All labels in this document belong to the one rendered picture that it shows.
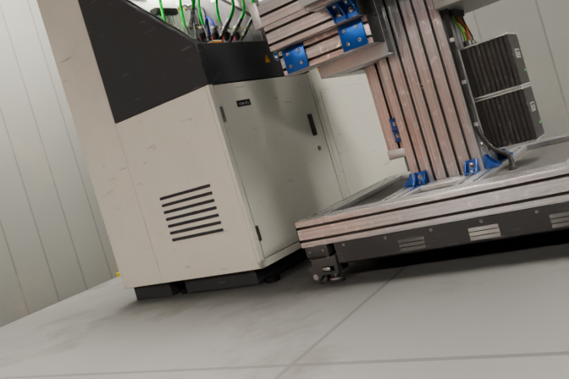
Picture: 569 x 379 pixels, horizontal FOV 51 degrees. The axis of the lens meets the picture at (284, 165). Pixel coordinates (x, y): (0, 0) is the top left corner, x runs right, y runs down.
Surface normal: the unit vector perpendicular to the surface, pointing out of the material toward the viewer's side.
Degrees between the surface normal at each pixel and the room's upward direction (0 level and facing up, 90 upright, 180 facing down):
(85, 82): 90
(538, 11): 90
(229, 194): 90
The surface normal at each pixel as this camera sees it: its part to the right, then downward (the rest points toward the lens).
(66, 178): 0.80, -0.22
